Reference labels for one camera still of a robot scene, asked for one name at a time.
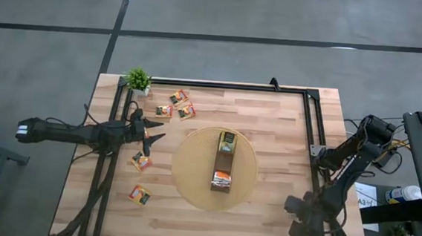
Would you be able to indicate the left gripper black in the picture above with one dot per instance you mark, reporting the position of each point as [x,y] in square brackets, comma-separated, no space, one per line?
[135,129]

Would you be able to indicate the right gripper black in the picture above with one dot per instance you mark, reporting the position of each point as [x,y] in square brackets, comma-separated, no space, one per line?
[310,214]

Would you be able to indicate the mango magic tea packet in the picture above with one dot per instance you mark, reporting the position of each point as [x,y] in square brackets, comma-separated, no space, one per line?
[141,161]
[164,111]
[146,133]
[139,195]
[186,111]
[179,98]

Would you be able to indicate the yellow black tea packet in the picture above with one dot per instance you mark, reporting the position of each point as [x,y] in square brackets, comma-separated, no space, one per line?
[228,141]

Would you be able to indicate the brown wooden tea box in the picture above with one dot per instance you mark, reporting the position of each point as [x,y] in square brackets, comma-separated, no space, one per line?
[223,161]

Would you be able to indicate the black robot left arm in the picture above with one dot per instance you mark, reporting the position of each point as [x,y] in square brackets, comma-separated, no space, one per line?
[64,134]

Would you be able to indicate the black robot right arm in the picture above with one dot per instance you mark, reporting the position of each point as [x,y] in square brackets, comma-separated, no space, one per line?
[377,129]

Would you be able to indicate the green plant in white pot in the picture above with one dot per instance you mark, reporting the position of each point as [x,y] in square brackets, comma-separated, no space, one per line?
[138,79]

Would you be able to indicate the round woven straw placemat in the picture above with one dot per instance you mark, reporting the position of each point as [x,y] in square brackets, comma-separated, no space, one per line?
[192,169]

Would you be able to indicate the white paper sheet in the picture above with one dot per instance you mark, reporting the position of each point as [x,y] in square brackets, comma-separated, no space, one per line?
[364,192]

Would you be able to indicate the black desk bar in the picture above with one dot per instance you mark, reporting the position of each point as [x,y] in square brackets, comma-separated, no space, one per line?
[390,214]

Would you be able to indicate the black power adapter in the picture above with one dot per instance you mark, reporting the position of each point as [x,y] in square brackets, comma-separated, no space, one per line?
[383,161]

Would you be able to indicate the small potted plant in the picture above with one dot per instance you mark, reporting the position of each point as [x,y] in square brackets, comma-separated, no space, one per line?
[400,235]

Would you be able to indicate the white blue bottle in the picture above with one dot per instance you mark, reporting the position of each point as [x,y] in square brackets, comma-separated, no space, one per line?
[405,193]

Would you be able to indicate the grey metal bracket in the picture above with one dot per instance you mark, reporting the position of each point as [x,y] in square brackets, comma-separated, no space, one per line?
[316,149]

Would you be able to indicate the black aluminium table frame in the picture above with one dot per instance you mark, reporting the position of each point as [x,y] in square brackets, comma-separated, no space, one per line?
[206,84]

